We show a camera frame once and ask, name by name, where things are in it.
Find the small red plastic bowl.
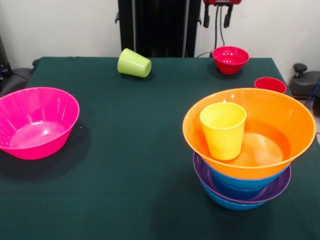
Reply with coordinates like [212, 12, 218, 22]
[212, 45, 250, 75]

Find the dark green tablecloth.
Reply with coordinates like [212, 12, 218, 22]
[0, 56, 320, 240]

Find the black computer tower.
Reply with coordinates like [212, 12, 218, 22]
[0, 34, 13, 81]

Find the small teal blue bowl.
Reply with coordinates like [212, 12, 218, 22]
[212, 182, 266, 201]

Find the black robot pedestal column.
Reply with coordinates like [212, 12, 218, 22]
[114, 0, 202, 59]

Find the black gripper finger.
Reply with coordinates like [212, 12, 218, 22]
[223, 4, 234, 29]
[202, 4, 210, 28]

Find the purple plastic bowl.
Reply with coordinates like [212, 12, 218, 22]
[192, 151, 292, 204]

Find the green plastic cup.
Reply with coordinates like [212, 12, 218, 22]
[117, 47, 153, 79]

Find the large pink plastic bowl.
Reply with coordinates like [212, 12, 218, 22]
[0, 86, 81, 161]

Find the blue cable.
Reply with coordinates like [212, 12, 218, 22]
[301, 77, 320, 120]

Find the yellow plastic cup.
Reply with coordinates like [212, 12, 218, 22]
[199, 101, 247, 161]

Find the large orange plastic bowl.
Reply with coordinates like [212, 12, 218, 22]
[182, 87, 317, 180]

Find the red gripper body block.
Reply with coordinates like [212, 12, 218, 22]
[202, 0, 241, 6]

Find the red plastic cup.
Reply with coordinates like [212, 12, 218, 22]
[254, 76, 287, 95]

